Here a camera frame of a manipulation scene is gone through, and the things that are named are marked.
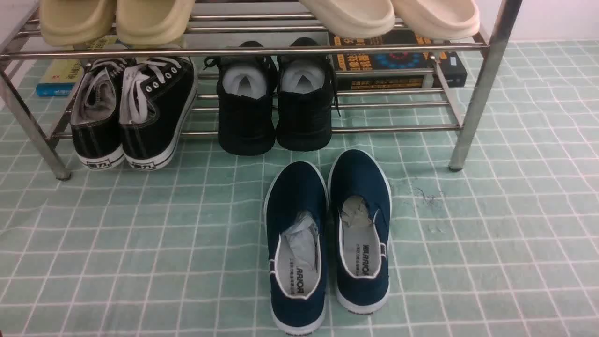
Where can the black canvas sneaker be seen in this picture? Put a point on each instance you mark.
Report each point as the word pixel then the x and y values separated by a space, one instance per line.
pixel 95 113
pixel 156 97

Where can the left navy slip-on shoe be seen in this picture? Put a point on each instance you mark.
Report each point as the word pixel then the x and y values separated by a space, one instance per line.
pixel 295 209

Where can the navy slip-on shoe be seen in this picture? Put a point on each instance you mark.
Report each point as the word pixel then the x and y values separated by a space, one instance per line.
pixel 361 204
pixel 295 209

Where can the right navy slip-on shoe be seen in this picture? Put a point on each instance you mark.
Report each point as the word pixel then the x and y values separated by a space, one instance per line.
pixel 361 204

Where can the right black knit shoe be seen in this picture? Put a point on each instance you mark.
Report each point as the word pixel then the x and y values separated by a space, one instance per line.
pixel 306 95

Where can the black knit shoe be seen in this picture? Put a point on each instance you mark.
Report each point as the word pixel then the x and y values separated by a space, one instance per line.
pixel 306 95
pixel 245 89

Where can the left black knit shoe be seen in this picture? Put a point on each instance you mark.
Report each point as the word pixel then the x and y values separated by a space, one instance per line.
pixel 245 89

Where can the silver metal shoe rack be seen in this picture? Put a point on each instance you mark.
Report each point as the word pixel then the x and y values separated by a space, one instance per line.
pixel 465 125

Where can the left cream foam slipper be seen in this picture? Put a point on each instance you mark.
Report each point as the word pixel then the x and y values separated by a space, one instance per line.
pixel 353 18

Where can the cream foam slipper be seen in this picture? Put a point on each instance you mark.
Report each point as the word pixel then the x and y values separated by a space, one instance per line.
pixel 353 18
pixel 440 19

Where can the black and orange book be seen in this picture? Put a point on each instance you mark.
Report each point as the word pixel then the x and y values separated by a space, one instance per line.
pixel 398 61

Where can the right cream foam slipper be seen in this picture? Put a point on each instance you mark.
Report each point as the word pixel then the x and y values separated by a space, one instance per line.
pixel 440 19

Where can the right yellow foam slipper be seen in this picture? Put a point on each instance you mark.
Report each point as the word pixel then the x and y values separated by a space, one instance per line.
pixel 152 22

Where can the yellow foam slipper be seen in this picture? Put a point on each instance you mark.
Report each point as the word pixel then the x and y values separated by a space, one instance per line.
pixel 152 22
pixel 72 22

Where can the green checkered cloth mat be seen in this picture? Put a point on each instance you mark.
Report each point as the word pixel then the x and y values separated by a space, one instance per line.
pixel 506 247

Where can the yellow and blue book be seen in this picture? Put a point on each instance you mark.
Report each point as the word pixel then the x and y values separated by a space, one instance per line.
pixel 63 74

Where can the left yellow foam slipper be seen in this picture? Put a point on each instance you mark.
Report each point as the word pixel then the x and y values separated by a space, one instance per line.
pixel 72 22

